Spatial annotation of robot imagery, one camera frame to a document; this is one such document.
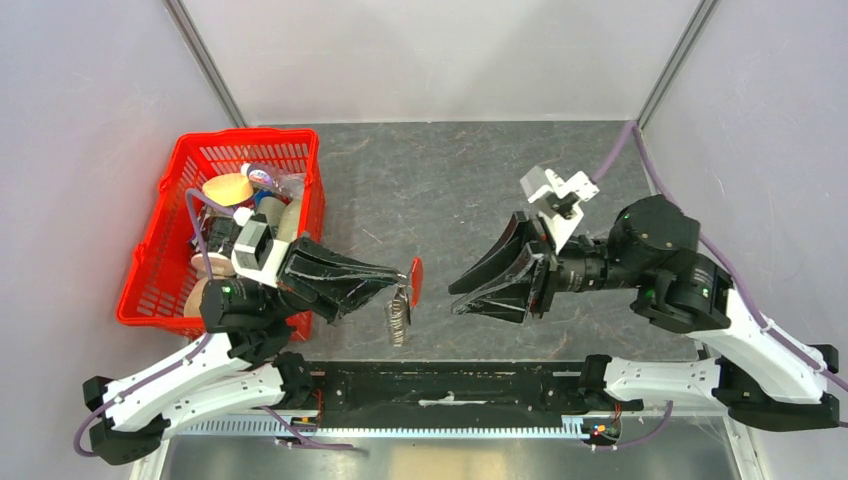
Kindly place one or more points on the grey green bottle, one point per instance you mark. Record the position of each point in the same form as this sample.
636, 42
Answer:
272, 208

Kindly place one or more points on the clear plastic bottle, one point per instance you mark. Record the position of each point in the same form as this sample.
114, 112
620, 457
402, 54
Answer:
285, 185

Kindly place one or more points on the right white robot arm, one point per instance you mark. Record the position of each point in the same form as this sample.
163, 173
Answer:
761, 378

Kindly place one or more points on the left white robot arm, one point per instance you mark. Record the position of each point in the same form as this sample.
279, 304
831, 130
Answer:
241, 361

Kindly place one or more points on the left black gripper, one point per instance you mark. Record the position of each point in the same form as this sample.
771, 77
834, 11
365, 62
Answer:
310, 267

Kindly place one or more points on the wooden spool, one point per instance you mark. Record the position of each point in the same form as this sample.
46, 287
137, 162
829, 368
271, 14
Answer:
192, 304

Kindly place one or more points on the cream bottle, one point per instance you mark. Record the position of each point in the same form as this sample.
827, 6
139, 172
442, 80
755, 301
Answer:
288, 226

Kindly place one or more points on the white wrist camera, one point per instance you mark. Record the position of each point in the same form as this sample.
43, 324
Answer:
558, 201
257, 255

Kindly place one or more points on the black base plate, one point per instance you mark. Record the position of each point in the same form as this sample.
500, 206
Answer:
452, 394

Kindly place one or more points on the yellow lid dark jar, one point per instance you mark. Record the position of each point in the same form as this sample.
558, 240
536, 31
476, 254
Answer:
220, 230

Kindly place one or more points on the grey red key holder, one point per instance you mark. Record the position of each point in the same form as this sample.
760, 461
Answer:
398, 310

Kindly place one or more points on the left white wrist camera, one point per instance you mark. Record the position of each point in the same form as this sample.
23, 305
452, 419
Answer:
257, 255

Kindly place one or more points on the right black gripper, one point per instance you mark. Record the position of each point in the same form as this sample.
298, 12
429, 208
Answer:
507, 297

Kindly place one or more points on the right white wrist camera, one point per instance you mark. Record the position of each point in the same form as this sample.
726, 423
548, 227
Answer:
558, 201

